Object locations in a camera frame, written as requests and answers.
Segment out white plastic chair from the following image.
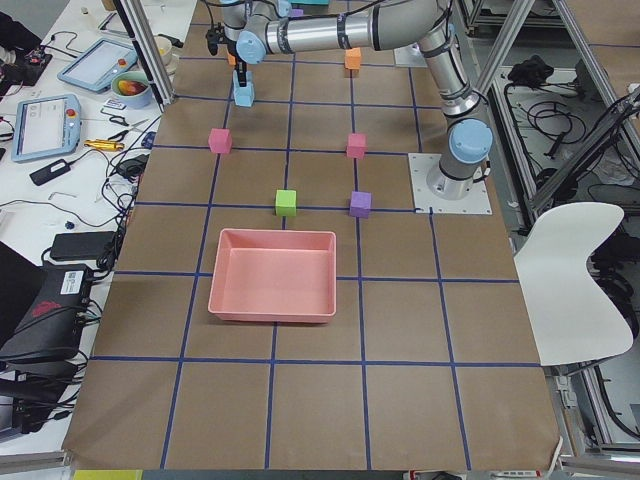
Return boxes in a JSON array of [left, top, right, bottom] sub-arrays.
[[514, 202, 633, 366]]

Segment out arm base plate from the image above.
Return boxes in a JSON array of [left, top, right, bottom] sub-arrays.
[[408, 153, 492, 215], [393, 43, 427, 68]]

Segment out brass metal tool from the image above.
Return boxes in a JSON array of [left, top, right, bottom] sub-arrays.
[[83, 139, 125, 152]]

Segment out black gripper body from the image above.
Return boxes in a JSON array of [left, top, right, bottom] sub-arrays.
[[234, 59, 249, 88]]

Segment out aluminium extrusion post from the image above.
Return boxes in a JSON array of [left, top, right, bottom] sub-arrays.
[[114, 0, 174, 110]]

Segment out magenta foam block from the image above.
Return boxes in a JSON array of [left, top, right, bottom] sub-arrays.
[[346, 133, 367, 159]]

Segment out pink foam block left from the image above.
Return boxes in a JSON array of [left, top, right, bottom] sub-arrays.
[[208, 128, 233, 154]]

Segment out black power adapter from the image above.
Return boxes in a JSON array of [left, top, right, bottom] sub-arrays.
[[29, 159, 71, 186]]

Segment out blue teach pendant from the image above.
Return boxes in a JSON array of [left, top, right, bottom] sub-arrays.
[[57, 38, 138, 93], [11, 94, 81, 163]]

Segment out bowl with lemon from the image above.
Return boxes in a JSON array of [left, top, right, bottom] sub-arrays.
[[154, 35, 173, 68]]

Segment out orange foam block near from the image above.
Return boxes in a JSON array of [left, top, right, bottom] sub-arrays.
[[344, 48, 362, 71]]

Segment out blue teach pendant near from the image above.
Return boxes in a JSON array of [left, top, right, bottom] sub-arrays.
[[11, 94, 81, 163]]

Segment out black scissors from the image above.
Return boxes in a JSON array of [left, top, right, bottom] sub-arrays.
[[107, 119, 147, 143]]

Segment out black electronics box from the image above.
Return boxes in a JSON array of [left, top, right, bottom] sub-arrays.
[[1, 264, 92, 364]]

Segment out light blue foam block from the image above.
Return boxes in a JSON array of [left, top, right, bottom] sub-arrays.
[[233, 71, 255, 101], [233, 85, 255, 108]]

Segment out green foam block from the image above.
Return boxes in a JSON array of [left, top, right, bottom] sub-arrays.
[[275, 189, 297, 217]]

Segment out purple foam block left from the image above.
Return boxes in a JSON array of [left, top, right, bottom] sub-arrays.
[[349, 191, 372, 218]]

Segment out blue teach pendant far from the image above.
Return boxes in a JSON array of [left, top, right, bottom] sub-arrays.
[[57, 38, 138, 93]]

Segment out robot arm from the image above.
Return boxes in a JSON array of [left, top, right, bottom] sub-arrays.
[[202, 1, 292, 64], [223, 0, 493, 200]]

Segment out pink plastic bin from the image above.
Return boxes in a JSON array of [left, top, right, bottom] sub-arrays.
[[208, 228, 337, 323]]

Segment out green bowl with fruit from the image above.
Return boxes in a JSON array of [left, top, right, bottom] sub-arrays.
[[111, 71, 153, 109]]

